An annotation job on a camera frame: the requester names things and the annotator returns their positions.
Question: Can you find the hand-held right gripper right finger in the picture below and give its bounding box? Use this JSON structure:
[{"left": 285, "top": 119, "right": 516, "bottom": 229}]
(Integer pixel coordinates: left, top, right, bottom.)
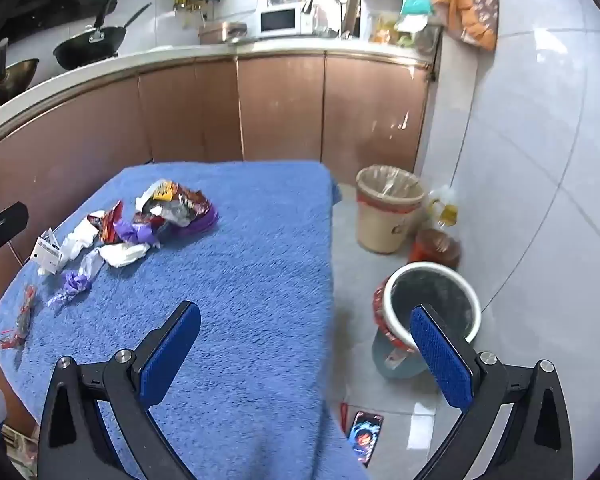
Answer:
[{"left": 409, "top": 303, "right": 576, "bottom": 480}]

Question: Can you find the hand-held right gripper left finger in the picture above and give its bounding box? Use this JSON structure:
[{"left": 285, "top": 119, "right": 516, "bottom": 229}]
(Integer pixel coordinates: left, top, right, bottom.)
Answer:
[{"left": 36, "top": 301, "right": 203, "bottom": 480}]

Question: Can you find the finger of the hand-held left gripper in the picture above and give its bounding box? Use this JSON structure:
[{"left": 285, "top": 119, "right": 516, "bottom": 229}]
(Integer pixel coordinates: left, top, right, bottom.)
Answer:
[{"left": 0, "top": 201, "right": 30, "bottom": 271}]

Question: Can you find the white tissue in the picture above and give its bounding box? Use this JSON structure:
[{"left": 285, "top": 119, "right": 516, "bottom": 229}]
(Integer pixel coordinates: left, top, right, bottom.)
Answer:
[
  {"left": 100, "top": 242, "right": 151, "bottom": 268},
  {"left": 59, "top": 219, "right": 103, "bottom": 264}
]

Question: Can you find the beige trash bin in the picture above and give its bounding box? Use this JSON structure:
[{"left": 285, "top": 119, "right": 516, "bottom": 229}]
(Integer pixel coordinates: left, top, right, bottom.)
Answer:
[{"left": 355, "top": 165, "right": 427, "bottom": 255}]

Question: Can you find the small white box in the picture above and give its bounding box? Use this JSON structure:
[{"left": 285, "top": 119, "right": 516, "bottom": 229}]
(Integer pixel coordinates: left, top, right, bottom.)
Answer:
[{"left": 32, "top": 230, "right": 63, "bottom": 276}]

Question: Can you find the crumpled white tissue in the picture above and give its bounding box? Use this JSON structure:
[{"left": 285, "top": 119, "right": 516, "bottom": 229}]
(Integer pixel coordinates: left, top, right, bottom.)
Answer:
[{"left": 59, "top": 219, "right": 103, "bottom": 264}]

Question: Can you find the long red wrapper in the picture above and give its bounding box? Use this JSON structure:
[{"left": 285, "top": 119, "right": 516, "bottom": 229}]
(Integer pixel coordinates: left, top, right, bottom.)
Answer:
[{"left": 17, "top": 285, "right": 38, "bottom": 331}]

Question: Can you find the small purple glove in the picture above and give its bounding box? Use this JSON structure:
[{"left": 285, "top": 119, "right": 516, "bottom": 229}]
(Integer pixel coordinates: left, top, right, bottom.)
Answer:
[{"left": 62, "top": 269, "right": 92, "bottom": 295}]

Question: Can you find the clear plastic wrapper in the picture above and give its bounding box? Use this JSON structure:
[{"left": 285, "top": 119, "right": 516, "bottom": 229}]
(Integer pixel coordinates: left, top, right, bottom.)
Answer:
[{"left": 77, "top": 247, "right": 106, "bottom": 281}]

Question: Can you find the red black snack wrapper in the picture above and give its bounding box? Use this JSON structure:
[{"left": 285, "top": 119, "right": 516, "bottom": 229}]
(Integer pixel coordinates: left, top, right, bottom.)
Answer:
[{"left": 87, "top": 201, "right": 126, "bottom": 245}]

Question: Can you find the colourful packet on floor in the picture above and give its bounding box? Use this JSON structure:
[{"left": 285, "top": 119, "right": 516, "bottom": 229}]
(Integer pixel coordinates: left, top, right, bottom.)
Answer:
[{"left": 346, "top": 411, "right": 385, "bottom": 468}]

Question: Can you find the red lidded jar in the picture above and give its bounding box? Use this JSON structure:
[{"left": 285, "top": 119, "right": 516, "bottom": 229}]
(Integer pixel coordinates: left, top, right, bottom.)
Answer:
[{"left": 409, "top": 228, "right": 462, "bottom": 271}]

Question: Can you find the short red wrapper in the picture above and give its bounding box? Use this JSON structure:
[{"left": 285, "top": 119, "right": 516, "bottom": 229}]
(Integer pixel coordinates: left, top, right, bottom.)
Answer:
[{"left": 0, "top": 327, "right": 31, "bottom": 352}]

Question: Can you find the blue fleece towel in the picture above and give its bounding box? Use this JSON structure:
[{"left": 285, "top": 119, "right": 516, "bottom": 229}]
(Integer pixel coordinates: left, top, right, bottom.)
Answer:
[{"left": 0, "top": 160, "right": 371, "bottom": 480}]

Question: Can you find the large purple glove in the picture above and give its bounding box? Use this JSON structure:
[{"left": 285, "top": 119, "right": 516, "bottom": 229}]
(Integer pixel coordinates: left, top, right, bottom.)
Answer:
[{"left": 116, "top": 219, "right": 161, "bottom": 248}]

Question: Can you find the purple plastic bag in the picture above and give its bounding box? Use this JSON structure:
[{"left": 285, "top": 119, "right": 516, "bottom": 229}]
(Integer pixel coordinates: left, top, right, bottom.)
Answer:
[{"left": 157, "top": 200, "right": 220, "bottom": 237}]

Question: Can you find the cooking oil bottle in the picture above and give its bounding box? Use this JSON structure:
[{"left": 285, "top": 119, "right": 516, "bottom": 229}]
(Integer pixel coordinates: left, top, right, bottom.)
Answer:
[{"left": 427, "top": 185, "right": 461, "bottom": 232}]

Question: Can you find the yellow red snack wrapper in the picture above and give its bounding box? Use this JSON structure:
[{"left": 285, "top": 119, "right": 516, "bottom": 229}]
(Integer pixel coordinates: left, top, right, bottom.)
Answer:
[{"left": 135, "top": 180, "right": 178, "bottom": 211}]

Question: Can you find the black wok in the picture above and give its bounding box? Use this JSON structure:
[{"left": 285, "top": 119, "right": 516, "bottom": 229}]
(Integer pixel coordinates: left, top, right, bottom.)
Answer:
[{"left": 52, "top": 0, "right": 153, "bottom": 71}]

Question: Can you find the brown kitchen cabinet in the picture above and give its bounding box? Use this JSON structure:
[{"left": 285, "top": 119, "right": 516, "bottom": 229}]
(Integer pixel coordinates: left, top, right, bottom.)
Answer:
[{"left": 0, "top": 37, "right": 438, "bottom": 341}]

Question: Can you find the metal box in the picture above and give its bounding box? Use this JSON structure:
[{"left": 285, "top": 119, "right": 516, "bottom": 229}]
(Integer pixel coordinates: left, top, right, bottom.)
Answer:
[{"left": 198, "top": 21, "right": 248, "bottom": 45}]

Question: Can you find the white microwave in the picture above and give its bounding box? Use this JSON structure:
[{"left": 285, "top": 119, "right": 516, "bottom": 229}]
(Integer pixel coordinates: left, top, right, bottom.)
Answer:
[{"left": 259, "top": 2, "right": 315, "bottom": 37}]

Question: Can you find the orange patterned towel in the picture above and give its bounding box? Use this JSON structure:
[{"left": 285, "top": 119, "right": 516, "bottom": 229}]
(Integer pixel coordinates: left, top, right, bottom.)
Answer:
[{"left": 432, "top": 0, "right": 498, "bottom": 52}]

